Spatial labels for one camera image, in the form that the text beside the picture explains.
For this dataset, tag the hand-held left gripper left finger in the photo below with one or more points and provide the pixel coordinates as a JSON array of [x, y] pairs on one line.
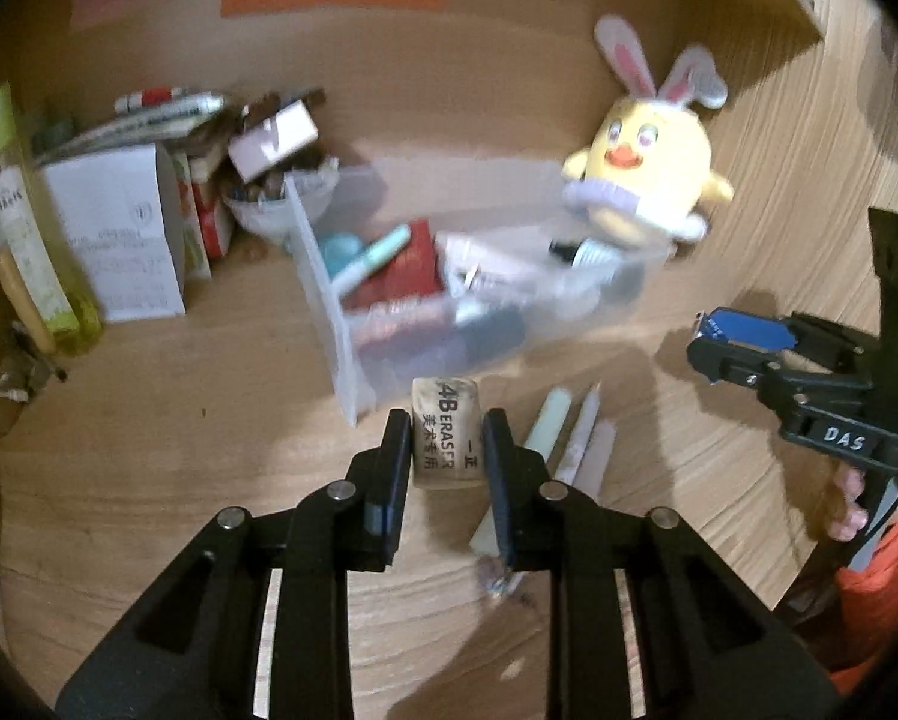
[[398, 465]]

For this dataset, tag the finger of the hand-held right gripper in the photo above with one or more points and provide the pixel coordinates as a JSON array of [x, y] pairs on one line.
[[741, 330], [726, 364]]

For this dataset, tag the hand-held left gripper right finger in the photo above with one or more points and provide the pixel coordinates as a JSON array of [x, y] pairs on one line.
[[494, 465]]

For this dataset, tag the beige eraser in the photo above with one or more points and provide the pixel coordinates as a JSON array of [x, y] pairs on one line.
[[445, 427]]

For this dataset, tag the clear plastic bin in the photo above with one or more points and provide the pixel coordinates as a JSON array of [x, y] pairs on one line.
[[329, 315]]

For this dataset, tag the red foil packet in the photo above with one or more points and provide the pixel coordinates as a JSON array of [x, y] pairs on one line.
[[411, 270]]

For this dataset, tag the blue tape roll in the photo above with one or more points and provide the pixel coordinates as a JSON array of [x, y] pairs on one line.
[[340, 255]]

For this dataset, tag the person's right hand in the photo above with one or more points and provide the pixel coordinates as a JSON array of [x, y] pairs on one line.
[[848, 502]]

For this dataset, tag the white marker pen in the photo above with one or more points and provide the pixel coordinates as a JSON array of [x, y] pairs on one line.
[[580, 435]]

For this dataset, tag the pale pink pen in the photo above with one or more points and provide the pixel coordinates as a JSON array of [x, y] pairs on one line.
[[595, 461]]

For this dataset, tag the yellow chick plush toy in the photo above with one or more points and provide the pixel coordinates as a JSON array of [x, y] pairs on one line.
[[655, 157]]

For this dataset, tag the teal capped pen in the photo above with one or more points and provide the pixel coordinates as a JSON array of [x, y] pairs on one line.
[[374, 255]]

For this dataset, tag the white bowl with items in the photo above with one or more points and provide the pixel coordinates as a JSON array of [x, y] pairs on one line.
[[261, 217]]

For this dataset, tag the small white box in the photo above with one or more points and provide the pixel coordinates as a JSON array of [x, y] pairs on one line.
[[273, 139]]

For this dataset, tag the white paper carton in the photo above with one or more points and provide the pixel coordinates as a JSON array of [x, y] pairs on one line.
[[119, 240]]

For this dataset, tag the stack of books and papers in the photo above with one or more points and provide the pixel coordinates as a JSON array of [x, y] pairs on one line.
[[119, 136]]

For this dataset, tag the red and white marker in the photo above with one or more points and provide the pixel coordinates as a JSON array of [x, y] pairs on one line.
[[164, 99]]

